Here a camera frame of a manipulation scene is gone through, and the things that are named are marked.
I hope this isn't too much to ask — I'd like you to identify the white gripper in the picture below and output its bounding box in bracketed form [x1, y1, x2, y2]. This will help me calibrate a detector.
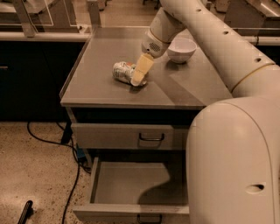
[130, 28, 170, 87]

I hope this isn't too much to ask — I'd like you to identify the crushed 7up can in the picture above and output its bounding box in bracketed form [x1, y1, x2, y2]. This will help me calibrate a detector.
[112, 61, 147, 87]

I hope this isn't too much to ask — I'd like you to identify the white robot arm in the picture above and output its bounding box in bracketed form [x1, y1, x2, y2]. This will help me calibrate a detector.
[131, 0, 280, 224]

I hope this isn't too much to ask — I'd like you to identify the grey metal drawer cabinet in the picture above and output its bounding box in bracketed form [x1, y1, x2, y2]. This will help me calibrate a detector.
[59, 26, 235, 224]

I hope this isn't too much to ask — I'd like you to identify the closed top drawer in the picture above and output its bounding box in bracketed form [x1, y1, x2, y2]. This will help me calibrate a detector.
[72, 123, 188, 150]

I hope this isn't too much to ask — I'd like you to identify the open middle drawer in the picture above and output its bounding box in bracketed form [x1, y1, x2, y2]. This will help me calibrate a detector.
[73, 157, 189, 224]

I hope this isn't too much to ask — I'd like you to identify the white ceramic bowl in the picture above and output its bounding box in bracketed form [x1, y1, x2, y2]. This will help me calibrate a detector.
[167, 38, 197, 64]

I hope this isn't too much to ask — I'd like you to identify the black cylindrical floor object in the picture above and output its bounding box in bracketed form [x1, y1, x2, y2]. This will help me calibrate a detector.
[17, 200, 33, 224]

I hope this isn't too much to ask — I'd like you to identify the black floor cable left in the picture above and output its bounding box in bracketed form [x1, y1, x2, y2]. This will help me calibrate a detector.
[26, 122, 92, 224]

